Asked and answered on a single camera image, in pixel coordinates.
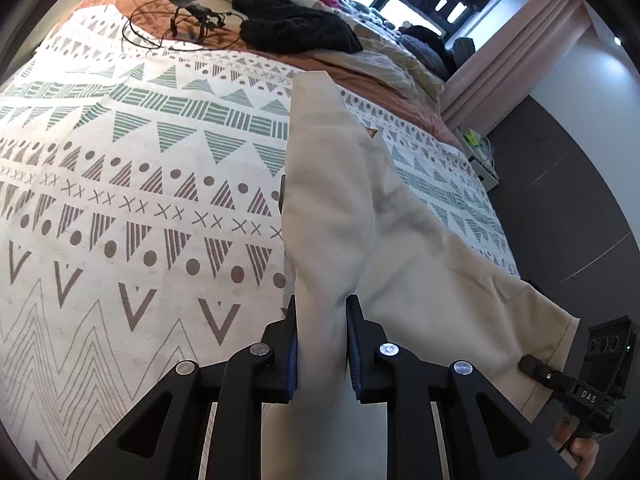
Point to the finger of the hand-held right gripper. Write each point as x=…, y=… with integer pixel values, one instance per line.
x=545, y=374

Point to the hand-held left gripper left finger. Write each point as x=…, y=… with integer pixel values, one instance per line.
x=291, y=355

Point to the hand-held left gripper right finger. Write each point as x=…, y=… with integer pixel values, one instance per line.
x=354, y=355

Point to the beige jacket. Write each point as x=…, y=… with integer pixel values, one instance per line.
x=350, y=210

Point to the dark clothes pile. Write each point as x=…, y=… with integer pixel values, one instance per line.
x=425, y=45

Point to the person's right hand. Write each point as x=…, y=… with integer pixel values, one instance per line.
x=582, y=460

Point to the white nightstand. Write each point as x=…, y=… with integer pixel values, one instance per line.
x=485, y=172

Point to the geometric patterned bed blanket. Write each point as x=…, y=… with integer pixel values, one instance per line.
x=150, y=160

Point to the green yellow packet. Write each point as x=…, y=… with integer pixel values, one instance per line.
x=470, y=136

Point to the beige duvet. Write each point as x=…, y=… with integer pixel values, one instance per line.
x=400, y=75

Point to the pink curtain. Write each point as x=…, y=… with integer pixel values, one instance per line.
x=510, y=60

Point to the grey cushion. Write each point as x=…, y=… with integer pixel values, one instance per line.
x=464, y=52

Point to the black knit sweater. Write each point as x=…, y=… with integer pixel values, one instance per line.
x=295, y=25

